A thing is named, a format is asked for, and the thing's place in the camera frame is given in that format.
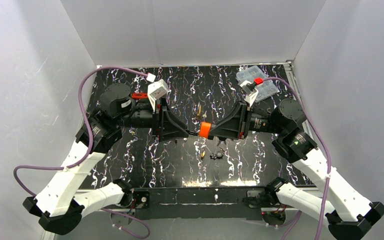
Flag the clear plastic screw box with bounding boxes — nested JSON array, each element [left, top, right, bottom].
[[236, 65, 279, 104]]

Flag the key ring with keys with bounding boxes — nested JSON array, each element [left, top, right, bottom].
[[210, 149, 227, 161]]

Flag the red handled adjustable wrench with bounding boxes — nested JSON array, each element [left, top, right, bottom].
[[131, 92, 149, 100]]

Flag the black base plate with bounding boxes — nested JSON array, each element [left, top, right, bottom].
[[125, 186, 299, 221]]

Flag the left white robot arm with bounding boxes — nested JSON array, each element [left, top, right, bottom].
[[23, 80, 189, 235]]

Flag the orange black padlock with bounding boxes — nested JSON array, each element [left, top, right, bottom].
[[187, 121, 212, 139]]

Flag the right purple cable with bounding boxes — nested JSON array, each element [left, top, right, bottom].
[[261, 76, 332, 240]]

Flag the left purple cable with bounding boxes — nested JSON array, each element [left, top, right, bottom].
[[13, 66, 157, 240]]

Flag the purple cable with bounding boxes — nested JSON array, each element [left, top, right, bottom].
[[261, 76, 332, 240], [13, 66, 157, 240]]

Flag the small brass padlock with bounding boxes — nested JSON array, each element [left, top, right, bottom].
[[200, 150, 206, 160]]

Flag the large brass padlock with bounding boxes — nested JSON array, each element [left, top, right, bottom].
[[196, 102, 203, 120]]

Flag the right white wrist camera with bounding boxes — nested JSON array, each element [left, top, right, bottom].
[[239, 77, 264, 107]]

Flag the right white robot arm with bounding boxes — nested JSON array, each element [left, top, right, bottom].
[[199, 99, 384, 240]]

